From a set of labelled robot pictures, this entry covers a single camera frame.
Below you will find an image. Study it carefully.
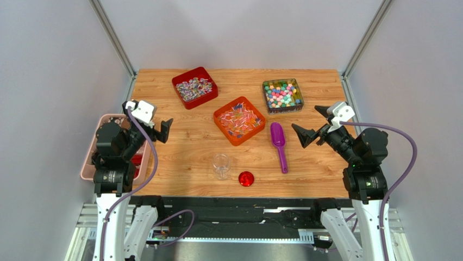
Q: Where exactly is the purple plastic scoop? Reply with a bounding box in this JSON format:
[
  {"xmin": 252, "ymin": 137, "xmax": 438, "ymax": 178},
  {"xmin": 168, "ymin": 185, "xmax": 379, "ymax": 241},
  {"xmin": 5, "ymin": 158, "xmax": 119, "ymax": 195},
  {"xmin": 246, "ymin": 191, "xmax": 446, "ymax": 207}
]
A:
[{"xmin": 270, "ymin": 122, "xmax": 289, "ymax": 173}]

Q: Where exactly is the red tray of swirl lollipops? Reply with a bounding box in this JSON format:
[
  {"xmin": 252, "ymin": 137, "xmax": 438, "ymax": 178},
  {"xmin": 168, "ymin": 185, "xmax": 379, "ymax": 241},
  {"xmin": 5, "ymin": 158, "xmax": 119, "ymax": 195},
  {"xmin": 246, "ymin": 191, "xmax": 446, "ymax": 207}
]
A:
[{"xmin": 172, "ymin": 67, "xmax": 218, "ymax": 110}]

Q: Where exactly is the clear plastic jar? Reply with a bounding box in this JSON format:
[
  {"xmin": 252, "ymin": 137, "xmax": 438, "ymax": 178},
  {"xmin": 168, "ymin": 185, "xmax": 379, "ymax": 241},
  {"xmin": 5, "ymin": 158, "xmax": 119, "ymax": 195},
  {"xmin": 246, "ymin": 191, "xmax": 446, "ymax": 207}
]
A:
[{"xmin": 212, "ymin": 154, "xmax": 230, "ymax": 181}]

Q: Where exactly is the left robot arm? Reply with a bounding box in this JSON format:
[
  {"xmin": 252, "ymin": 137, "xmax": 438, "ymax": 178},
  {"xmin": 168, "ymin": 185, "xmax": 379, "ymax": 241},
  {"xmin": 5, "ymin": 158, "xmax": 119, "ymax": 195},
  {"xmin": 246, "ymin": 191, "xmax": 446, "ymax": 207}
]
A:
[{"xmin": 91, "ymin": 101, "xmax": 173, "ymax": 260}]

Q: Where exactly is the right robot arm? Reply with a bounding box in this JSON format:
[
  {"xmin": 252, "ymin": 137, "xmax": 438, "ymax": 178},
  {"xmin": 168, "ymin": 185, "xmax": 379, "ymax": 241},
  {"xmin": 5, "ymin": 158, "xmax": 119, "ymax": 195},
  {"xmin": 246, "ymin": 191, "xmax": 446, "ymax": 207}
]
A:
[{"xmin": 292, "ymin": 102, "xmax": 390, "ymax": 260}]

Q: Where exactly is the clear tray of colourful candies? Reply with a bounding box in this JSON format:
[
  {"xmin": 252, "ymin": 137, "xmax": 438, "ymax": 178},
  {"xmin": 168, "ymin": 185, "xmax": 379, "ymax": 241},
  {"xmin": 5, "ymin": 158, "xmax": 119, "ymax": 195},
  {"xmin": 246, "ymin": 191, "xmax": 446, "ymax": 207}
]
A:
[{"xmin": 262, "ymin": 78, "xmax": 304, "ymax": 115}]

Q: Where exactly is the pink organizer basket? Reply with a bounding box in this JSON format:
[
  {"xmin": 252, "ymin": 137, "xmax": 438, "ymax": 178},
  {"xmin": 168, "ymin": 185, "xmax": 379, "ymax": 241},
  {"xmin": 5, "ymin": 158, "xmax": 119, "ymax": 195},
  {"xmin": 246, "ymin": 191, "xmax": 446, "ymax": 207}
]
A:
[{"xmin": 80, "ymin": 114, "xmax": 152, "ymax": 185}]

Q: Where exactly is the orange tray of lollipops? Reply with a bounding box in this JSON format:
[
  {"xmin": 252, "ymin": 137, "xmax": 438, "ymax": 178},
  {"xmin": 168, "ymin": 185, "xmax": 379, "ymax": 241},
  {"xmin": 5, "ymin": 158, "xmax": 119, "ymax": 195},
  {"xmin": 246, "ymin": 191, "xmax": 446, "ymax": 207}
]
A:
[{"xmin": 212, "ymin": 96, "xmax": 266, "ymax": 146}]

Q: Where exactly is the red jar lid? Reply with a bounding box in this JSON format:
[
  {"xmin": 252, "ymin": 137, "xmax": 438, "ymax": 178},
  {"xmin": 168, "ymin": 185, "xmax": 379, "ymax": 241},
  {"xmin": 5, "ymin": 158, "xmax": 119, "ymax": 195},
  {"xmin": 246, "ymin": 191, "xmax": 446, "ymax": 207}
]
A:
[{"xmin": 238, "ymin": 171, "xmax": 255, "ymax": 187}]

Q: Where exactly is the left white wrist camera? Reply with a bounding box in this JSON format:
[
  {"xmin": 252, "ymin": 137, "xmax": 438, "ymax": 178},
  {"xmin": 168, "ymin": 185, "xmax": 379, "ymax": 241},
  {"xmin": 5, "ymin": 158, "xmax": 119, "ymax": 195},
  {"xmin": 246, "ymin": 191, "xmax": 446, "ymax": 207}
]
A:
[{"xmin": 126, "ymin": 101, "xmax": 157, "ymax": 127}]

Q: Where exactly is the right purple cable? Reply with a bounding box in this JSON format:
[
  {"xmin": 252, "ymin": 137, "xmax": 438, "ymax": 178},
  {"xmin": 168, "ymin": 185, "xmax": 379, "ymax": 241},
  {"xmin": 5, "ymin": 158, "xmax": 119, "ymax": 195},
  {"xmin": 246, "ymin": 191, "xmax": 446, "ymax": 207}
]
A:
[{"xmin": 339, "ymin": 121, "xmax": 418, "ymax": 261}]

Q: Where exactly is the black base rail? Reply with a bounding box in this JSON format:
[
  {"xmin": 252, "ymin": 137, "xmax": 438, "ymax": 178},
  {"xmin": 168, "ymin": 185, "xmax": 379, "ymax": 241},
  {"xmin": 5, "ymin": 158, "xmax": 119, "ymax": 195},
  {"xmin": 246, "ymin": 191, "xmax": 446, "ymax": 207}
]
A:
[{"xmin": 158, "ymin": 196, "xmax": 324, "ymax": 239}]

